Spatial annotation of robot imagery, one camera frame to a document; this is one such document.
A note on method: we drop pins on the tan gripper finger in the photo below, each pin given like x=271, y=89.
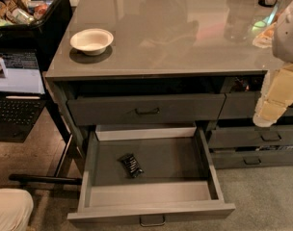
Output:
x=276, y=96

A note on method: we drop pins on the black rxbar chocolate bar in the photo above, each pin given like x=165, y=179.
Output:
x=131, y=165

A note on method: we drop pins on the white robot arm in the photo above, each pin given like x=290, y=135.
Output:
x=282, y=43

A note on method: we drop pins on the snack bags in drawer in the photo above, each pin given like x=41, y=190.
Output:
x=240, y=84

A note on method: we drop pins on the grey top right drawer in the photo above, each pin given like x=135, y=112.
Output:
x=242, y=105

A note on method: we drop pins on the grey middle right drawer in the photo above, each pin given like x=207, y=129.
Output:
x=251, y=136

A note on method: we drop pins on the grey top left drawer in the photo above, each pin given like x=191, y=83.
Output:
x=172, y=108

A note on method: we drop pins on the grey bottom right drawer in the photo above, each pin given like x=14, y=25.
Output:
x=246, y=159

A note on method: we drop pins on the open grey middle drawer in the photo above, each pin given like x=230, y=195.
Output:
x=179, y=183

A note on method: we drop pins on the white paper bowl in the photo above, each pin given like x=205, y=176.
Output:
x=92, y=42

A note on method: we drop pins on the black cart stand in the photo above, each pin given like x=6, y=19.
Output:
x=65, y=155

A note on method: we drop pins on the black laptop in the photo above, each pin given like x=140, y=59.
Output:
x=21, y=94

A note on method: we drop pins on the black bin with snacks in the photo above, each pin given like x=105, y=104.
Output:
x=39, y=25

